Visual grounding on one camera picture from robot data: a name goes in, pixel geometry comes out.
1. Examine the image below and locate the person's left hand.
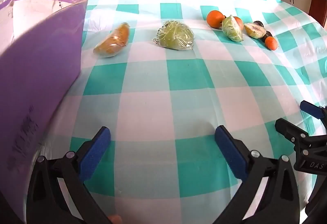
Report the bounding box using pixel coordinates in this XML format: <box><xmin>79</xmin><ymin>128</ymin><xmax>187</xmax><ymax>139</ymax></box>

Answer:
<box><xmin>107</xmin><ymin>214</ymin><xmax>122</xmax><ymax>224</ymax></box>

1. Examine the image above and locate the purple cardboard box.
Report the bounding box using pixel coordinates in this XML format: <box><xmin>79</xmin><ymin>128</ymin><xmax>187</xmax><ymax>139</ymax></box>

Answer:
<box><xmin>0</xmin><ymin>0</ymin><xmax>88</xmax><ymax>224</ymax></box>

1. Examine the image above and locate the small orange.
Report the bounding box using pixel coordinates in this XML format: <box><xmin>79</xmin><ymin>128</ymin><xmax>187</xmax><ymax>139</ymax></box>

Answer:
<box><xmin>264</xmin><ymin>36</ymin><xmax>278</xmax><ymax>51</ymax></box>

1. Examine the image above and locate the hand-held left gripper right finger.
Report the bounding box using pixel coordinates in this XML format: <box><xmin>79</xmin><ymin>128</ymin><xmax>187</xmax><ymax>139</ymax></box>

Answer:
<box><xmin>213</xmin><ymin>125</ymin><xmax>300</xmax><ymax>224</ymax></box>

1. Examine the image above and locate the green fruit wedge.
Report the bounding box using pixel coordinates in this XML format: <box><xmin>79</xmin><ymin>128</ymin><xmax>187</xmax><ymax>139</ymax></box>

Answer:
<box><xmin>221</xmin><ymin>15</ymin><xmax>244</xmax><ymax>43</ymax></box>

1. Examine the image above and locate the pear half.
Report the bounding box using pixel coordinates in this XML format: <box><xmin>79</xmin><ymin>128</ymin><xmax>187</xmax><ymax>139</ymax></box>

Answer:
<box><xmin>244</xmin><ymin>23</ymin><xmax>265</xmax><ymax>39</ymax></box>

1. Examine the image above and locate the round green fruit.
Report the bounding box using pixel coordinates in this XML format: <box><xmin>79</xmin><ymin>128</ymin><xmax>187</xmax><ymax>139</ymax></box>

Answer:
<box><xmin>153</xmin><ymin>20</ymin><xmax>195</xmax><ymax>51</ymax></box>

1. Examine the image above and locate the brown wooden door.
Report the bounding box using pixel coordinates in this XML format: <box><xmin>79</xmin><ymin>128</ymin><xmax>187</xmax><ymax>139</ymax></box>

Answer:
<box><xmin>308</xmin><ymin>0</ymin><xmax>327</xmax><ymax>28</ymax></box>

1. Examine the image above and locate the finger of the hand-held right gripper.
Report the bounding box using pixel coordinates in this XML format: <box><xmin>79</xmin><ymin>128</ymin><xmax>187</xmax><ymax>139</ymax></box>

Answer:
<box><xmin>274</xmin><ymin>118</ymin><xmax>311</xmax><ymax>148</ymax></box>
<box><xmin>300</xmin><ymin>101</ymin><xmax>327</xmax><ymax>120</ymax></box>

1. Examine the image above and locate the green white checked tablecloth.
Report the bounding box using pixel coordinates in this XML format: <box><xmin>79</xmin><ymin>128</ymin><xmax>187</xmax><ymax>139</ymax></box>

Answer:
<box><xmin>26</xmin><ymin>0</ymin><xmax>327</xmax><ymax>224</ymax></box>

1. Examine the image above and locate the large orange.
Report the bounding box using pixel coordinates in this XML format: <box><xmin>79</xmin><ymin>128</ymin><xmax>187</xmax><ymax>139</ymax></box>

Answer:
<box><xmin>206</xmin><ymin>10</ymin><xmax>225</xmax><ymax>29</ymax></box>

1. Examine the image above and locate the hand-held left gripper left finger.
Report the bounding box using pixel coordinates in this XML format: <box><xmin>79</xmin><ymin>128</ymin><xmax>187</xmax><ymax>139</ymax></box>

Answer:
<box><xmin>27</xmin><ymin>126</ymin><xmax>123</xmax><ymax>224</ymax></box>

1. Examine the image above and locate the orange melon slice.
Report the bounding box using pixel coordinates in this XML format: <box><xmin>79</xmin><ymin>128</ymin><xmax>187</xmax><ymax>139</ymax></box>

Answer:
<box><xmin>93</xmin><ymin>22</ymin><xmax>131</xmax><ymax>58</ymax></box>

